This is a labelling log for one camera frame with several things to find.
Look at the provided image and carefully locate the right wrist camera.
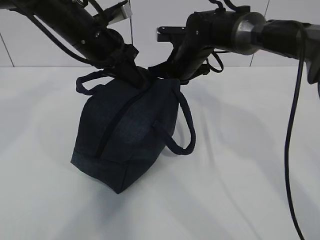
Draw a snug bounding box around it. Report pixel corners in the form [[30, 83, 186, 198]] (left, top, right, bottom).
[[156, 26, 186, 43]]

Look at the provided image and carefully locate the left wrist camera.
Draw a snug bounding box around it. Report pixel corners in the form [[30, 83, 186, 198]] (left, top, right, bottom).
[[93, 0, 133, 26]]

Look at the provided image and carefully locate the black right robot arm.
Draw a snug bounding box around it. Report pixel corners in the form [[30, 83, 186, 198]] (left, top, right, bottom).
[[149, 9, 320, 85]]

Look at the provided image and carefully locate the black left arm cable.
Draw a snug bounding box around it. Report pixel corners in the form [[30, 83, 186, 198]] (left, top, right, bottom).
[[27, 0, 121, 70]]

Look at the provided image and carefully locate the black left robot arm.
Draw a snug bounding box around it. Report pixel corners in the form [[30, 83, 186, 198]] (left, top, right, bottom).
[[0, 0, 149, 89]]

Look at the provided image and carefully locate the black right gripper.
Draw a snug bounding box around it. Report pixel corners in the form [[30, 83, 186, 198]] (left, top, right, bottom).
[[147, 57, 210, 84]]

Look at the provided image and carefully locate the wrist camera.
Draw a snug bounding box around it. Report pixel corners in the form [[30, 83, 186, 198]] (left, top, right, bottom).
[[156, 26, 186, 43], [93, 0, 133, 26]]

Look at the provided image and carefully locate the dark blue lunch bag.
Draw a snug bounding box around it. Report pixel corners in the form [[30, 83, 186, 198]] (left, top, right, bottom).
[[70, 71, 196, 193]]

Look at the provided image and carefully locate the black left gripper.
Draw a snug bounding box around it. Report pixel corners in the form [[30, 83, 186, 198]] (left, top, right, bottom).
[[105, 43, 151, 90]]

